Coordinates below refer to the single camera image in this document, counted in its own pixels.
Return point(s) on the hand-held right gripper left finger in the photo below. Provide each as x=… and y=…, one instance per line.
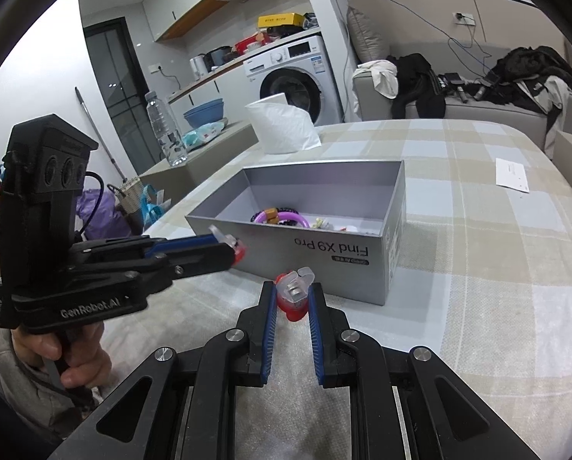
x=269, y=335

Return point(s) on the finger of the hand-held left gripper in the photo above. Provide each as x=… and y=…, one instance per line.
x=199, y=263
x=180, y=244

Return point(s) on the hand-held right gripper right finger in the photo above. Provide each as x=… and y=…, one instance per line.
x=314, y=335

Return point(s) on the grey cardboard box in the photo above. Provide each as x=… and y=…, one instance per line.
x=324, y=258

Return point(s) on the small white figure charm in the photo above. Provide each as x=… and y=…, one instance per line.
x=319, y=224

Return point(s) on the person's left hand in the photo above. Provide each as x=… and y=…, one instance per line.
x=89, y=354

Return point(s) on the blue plastic bag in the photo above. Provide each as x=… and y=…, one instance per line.
x=152, y=208

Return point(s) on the purple plastic bag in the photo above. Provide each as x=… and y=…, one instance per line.
x=99, y=215

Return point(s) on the wicker basket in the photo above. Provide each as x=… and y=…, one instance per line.
x=128, y=196

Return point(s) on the light blue wipes packet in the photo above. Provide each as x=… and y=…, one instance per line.
x=202, y=135

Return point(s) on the clear water bottle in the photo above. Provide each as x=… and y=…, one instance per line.
x=166, y=129

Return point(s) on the blue basin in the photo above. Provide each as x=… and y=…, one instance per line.
x=204, y=112

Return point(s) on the dark glass door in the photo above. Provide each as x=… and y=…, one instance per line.
x=118, y=96

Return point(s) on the white kettle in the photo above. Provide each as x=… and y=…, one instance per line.
x=199, y=67

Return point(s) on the white washing machine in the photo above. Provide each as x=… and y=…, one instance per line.
x=291, y=81

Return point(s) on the red box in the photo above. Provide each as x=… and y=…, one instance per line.
x=250, y=44

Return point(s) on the yellow box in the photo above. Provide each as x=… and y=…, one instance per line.
x=281, y=20

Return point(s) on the white paper card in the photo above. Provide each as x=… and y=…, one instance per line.
x=512, y=175

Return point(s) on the white cloth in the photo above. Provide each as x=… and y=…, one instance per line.
x=379, y=79

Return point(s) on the grey pillow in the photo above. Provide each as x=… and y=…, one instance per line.
x=367, y=36

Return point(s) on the grey sofa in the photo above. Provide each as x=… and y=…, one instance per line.
x=497, y=115

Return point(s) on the black and white jacket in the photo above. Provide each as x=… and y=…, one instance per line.
x=535, y=76

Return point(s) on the wall socket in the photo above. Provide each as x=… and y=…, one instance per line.
x=463, y=17

